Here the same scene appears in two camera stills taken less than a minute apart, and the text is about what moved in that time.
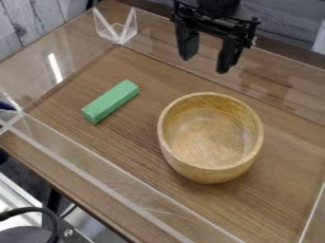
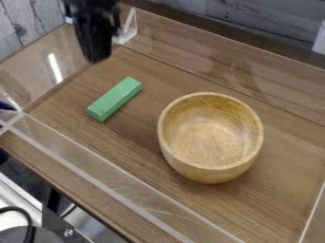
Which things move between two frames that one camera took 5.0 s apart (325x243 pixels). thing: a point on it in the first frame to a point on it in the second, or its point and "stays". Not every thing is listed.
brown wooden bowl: [212, 135] stays
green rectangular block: [112, 101] stays
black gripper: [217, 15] to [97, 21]
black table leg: [54, 200] stays
